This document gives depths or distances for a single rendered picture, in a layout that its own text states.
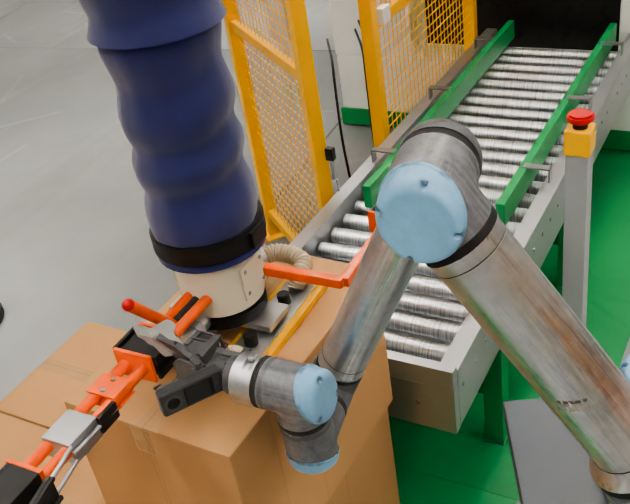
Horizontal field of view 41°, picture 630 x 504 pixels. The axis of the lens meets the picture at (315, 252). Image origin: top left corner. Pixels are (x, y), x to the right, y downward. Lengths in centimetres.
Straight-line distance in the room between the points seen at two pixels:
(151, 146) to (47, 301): 244
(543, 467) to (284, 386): 57
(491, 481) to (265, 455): 117
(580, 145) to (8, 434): 166
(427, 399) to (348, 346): 78
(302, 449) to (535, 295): 53
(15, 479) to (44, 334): 230
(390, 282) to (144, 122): 50
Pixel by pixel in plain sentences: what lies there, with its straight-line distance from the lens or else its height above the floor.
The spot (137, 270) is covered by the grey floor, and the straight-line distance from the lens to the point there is 389.
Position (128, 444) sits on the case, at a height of 88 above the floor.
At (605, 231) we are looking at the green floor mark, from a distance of 374.
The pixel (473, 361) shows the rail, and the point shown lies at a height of 53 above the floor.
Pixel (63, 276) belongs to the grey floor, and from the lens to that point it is 402.
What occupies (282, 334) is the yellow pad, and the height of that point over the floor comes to 96.
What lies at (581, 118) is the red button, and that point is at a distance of 228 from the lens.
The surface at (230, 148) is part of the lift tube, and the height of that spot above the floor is 138.
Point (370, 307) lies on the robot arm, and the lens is 138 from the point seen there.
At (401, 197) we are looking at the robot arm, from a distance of 104.
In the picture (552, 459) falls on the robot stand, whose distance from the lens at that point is 173.
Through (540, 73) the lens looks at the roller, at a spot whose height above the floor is 55.
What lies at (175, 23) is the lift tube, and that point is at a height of 162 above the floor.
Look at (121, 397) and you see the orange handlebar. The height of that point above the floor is 108.
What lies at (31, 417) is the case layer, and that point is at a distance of 241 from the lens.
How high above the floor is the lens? 202
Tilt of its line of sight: 33 degrees down
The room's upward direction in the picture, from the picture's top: 10 degrees counter-clockwise
